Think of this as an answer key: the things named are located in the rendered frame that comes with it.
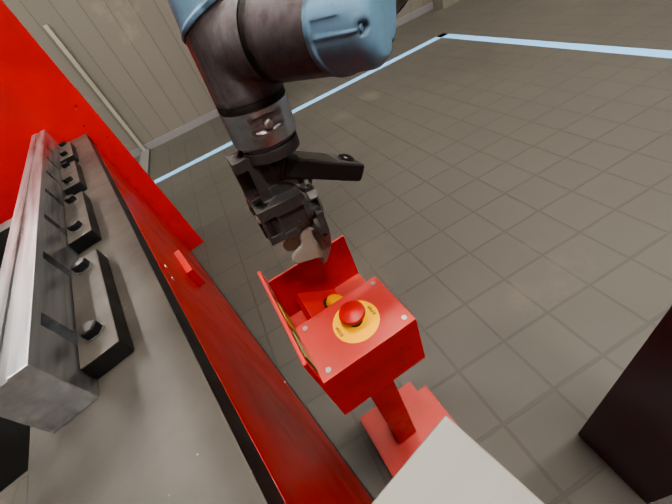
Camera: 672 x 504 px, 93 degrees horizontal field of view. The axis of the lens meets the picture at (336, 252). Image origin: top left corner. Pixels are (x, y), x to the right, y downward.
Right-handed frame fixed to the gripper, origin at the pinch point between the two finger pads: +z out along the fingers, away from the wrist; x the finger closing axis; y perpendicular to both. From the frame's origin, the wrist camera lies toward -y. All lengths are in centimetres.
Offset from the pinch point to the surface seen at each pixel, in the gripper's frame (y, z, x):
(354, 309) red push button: 1.2, 2.9, 10.1
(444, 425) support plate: 5.2, -15.9, 32.9
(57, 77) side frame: 51, -23, -169
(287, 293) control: 8.1, 8.1, -4.5
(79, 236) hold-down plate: 40, -3, -39
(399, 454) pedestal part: 2, 72, 10
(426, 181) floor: -98, 76, -98
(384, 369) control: 1.0, 12.8, 15.2
